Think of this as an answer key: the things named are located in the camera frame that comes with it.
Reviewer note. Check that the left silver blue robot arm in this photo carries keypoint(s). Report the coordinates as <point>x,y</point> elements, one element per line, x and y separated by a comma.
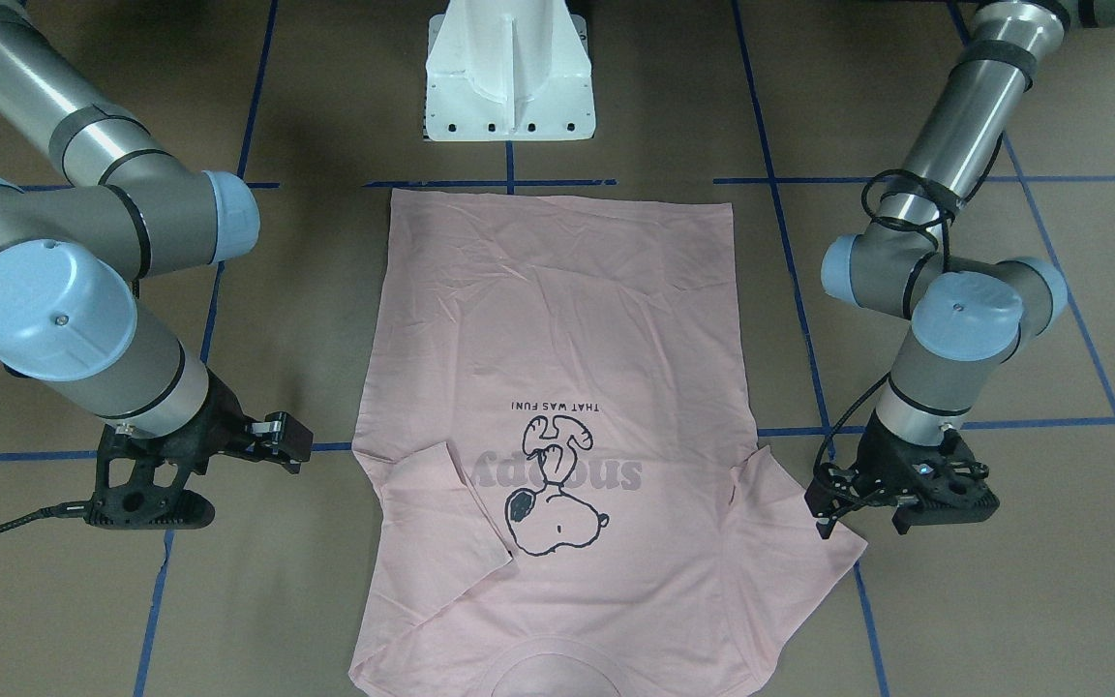
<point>965,317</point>

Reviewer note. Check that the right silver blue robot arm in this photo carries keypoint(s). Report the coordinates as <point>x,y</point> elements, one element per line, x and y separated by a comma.
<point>69,317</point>

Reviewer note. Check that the pink Snoopy t-shirt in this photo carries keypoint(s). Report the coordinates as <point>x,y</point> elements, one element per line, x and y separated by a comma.
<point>556,423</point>

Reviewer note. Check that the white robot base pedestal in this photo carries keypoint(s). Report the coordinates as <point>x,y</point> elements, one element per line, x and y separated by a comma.
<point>508,70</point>

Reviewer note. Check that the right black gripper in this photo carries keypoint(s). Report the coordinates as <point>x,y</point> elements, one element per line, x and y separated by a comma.
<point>216,418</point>

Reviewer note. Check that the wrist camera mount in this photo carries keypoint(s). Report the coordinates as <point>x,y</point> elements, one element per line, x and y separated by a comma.
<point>942,485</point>
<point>155,496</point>

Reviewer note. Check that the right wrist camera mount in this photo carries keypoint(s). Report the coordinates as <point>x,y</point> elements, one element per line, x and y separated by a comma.
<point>155,496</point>

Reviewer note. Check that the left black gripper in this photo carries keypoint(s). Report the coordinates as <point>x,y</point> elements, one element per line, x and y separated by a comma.
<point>873,455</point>

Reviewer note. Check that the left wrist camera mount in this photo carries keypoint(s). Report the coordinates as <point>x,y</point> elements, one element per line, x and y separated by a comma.
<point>942,485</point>

